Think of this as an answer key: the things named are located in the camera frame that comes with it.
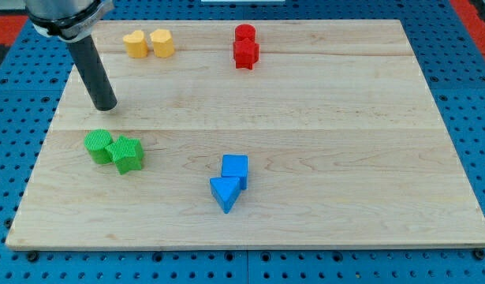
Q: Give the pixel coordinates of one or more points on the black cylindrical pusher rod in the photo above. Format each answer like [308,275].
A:
[90,67]

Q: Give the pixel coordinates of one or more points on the yellow heart block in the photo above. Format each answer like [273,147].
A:
[135,44]

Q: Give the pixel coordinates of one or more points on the green cylinder block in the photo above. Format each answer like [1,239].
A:
[95,143]

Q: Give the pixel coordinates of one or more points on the yellow hexagon block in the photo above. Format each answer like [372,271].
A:
[162,42]

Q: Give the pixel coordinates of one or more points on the green star block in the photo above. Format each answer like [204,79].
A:
[126,153]

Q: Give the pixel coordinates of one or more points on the light wooden board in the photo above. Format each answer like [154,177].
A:
[346,147]

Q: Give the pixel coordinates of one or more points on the red star block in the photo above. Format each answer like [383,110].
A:
[245,53]

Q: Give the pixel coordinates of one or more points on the red cylinder block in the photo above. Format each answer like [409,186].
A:
[245,31]

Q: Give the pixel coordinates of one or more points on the blue cube block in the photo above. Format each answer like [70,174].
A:
[236,166]

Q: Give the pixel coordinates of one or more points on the blue triangle block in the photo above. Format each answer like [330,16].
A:
[225,190]

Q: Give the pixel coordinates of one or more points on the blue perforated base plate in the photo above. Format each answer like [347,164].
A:
[34,73]

